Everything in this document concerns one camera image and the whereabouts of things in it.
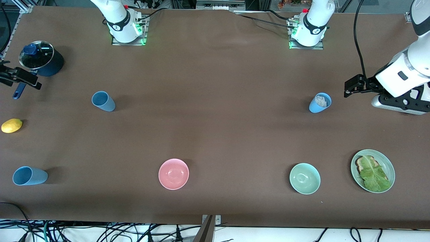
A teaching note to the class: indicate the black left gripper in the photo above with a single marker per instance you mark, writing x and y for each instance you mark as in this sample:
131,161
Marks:
371,84

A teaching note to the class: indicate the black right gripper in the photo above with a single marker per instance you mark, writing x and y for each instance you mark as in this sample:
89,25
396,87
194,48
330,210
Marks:
7,75

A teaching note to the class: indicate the light blue cup holding paper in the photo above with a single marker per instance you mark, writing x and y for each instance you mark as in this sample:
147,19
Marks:
314,107

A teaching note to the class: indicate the blue plastic cup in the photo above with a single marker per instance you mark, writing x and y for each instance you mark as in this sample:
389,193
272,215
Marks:
33,176
105,104

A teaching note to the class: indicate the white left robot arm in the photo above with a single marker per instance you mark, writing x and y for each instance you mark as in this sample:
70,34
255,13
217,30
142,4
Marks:
314,20

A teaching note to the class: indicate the dark blue saucepan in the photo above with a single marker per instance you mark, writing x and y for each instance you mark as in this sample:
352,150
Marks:
52,67

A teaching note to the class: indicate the glass lid with blue knob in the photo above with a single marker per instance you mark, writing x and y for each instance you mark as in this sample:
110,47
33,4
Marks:
38,55

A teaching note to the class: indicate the crumpled white paper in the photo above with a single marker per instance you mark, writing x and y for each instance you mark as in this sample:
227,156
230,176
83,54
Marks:
321,101

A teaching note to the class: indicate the yellow lemon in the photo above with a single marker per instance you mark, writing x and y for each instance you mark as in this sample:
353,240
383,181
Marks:
11,125

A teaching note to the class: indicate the toast slice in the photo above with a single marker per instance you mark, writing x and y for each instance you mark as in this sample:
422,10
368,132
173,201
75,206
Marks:
361,164

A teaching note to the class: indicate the green plate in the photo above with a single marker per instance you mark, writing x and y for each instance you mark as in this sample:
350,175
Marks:
386,164

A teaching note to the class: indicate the green lettuce leaf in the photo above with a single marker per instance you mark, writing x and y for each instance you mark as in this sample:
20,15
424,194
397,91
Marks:
374,174

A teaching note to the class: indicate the mint green bowl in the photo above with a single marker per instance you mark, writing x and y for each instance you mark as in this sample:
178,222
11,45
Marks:
304,178

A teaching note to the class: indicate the grey metal box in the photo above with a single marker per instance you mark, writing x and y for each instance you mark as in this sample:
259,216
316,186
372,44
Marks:
220,4

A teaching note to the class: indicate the pink bowl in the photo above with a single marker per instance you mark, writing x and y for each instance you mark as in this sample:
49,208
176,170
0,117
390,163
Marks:
173,174

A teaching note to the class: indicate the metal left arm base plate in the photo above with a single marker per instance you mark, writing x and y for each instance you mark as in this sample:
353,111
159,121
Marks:
306,47

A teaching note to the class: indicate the aluminium frame profile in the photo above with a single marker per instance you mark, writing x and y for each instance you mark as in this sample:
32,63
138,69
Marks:
408,16
25,7

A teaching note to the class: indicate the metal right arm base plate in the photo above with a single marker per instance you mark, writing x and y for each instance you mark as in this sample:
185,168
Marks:
129,43

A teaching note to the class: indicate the metal table bracket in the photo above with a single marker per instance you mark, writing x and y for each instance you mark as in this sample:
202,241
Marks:
218,220

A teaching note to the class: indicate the dark camera pole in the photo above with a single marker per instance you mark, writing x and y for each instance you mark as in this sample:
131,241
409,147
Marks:
205,232

